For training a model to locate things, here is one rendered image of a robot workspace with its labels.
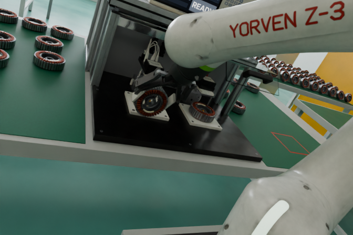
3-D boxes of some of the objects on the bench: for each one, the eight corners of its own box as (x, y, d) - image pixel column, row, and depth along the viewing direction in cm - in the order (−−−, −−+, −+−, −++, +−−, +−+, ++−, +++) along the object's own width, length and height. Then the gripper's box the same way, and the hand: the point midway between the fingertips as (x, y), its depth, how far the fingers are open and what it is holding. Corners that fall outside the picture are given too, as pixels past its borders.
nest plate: (221, 130, 108) (222, 128, 107) (189, 125, 101) (190, 122, 101) (207, 111, 120) (208, 109, 119) (178, 105, 113) (179, 102, 113)
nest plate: (168, 121, 97) (169, 118, 97) (129, 114, 91) (131, 110, 90) (158, 100, 109) (159, 98, 109) (124, 93, 103) (125, 90, 102)
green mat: (358, 177, 128) (359, 177, 128) (267, 166, 101) (267, 166, 101) (256, 88, 204) (256, 88, 204) (188, 68, 178) (188, 68, 178)
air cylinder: (196, 105, 122) (201, 94, 120) (183, 101, 119) (187, 91, 116) (193, 99, 126) (197, 89, 124) (179, 96, 123) (184, 86, 121)
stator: (28, 43, 113) (29, 35, 111) (47, 41, 123) (48, 34, 121) (50, 55, 111) (51, 46, 110) (66, 51, 122) (69, 44, 120)
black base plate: (260, 162, 102) (263, 158, 101) (92, 140, 74) (94, 134, 74) (212, 101, 140) (214, 97, 139) (89, 72, 113) (91, 67, 112)
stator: (26, 58, 101) (28, 49, 99) (53, 58, 110) (55, 50, 109) (42, 72, 96) (44, 63, 95) (69, 71, 106) (71, 62, 104)
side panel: (92, 71, 114) (113, -2, 101) (84, 70, 113) (105, -5, 100) (90, 49, 137) (107, -13, 124) (84, 47, 135) (101, -16, 123)
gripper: (218, 68, 80) (176, 100, 96) (152, 42, 68) (116, 83, 83) (221, 89, 77) (177, 118, 92) (153, 66, 64) (115, 104, 80)
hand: (151, 99), depth 87 cm, fingers closed on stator, 11 cm apart
